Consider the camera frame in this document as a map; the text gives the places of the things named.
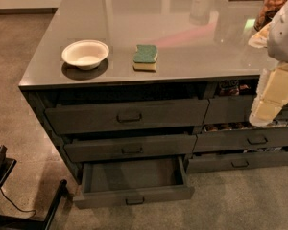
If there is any green and yellow sponge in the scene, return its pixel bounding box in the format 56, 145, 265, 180
133, 44, 158, 71

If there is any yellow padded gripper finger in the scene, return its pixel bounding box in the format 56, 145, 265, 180
249, 62, 288, 127

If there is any black cable on floor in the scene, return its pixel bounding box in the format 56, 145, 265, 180
0, 187, 37, 219

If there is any grey drawer cabinet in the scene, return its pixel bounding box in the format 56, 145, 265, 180
17, 0, 288, 185

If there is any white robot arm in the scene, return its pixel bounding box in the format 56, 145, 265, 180
249, 0, 288, 127

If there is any white paper bowl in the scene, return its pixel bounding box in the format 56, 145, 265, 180
61, 40, 109, 70

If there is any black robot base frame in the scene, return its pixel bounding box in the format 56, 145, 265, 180
0, 145, 69, 230

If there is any grey drawer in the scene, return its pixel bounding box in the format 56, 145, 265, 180
73, 156, 194, 209
194, 127, 288, 152
45, 99, 208, 135
204, 95, 288, 124
185, 150, 288, 173
64, 134, 197, 162

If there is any glass jar of snacks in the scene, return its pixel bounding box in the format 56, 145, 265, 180
254, 0, 287, 31

